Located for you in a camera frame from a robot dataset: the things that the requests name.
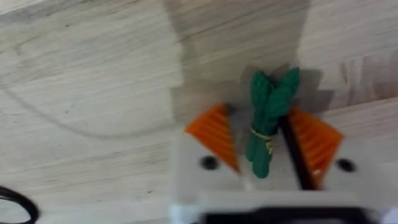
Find white orange left gripper right finger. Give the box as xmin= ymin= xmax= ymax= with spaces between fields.
xmin=279 ymin=106 xmax=398 ymax=194

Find green toy vegetable bundle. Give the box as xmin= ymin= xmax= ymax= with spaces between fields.
xmin=245 ymin=67 xmax=301 ymax=179

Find black cable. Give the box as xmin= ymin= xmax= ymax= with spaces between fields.
xmin=0 ymin=185 xmax=40 ymax=224

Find white orange left gripper left finger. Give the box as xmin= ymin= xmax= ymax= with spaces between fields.
xmin=172 ymin=103 xmax=249 ymax=200

